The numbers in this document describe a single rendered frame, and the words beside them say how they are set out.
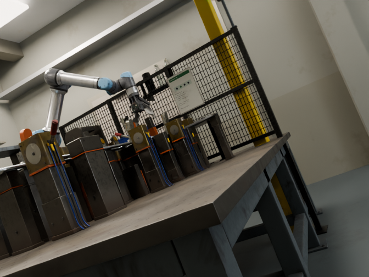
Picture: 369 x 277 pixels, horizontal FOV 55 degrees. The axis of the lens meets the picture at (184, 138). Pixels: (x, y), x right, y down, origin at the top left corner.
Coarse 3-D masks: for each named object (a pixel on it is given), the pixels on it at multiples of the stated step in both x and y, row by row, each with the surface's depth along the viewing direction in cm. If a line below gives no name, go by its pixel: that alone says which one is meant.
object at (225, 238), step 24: (288, 144) 294; (288, 168) 221; (264, 192) 137; (288, 192) 217; (240, 216) 84; (264, 216) 137; (288, 216) 220; (192, 240) 65; (216, 240) 65; (240, 240) 230; (288, 240) 135; (312, 240) 214; (120, 264) 70; (144, 264) 68; (168, 264) 67; (192, 264) 65; (216, 264) 64; (288, 264) 135
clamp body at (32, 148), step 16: (32, 144) 120; (48, 144) 120; (32, 160) 121; (48, 160) 119; (48, 176) 119; (64, 176) 123; (48, 192) 120; (64, 192) 120; (48, 208) 120; (64, 208) 117; (80, 208) 123; (48, 224) 121; (64, 224) 118; (80, 224) 120
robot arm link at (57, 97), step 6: (54, 90) 232; (60, 90) 232; (66, 90) 236; (54, 96) 233; (60, 96) 234; (54, 102) 233; (60, 102) 235; (48, 108) 235; (54, 108) 233; (60, 108) 236; (48, 114) 234; (54, 114) 234; (60, 114) 238; (48, 120) 234; (48, 126) 234; (60, 138) 242
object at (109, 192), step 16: (80, 144) 139; (96, 144) 146; (80, 160) 141; (96, 160) 143; (80, 176) 142; (96, 176) 140; (112, 176) 148; (96, 192) 139; (112, 192) 144; (96, 208) 140; (112, 208) 141
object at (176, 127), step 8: (176, 120) 209; (168, 128) 212; (176, 128) 209; (184, 128) 212; (176, 136) 210; (184, 136) 210; (176, 144) 211; (184, 144) 209; (184, 152) 209; (192, 152) 209; (184, 160) 209; (192, 160) 207; (184, 168) 210; (192, 168) 208; (200, 168) 209
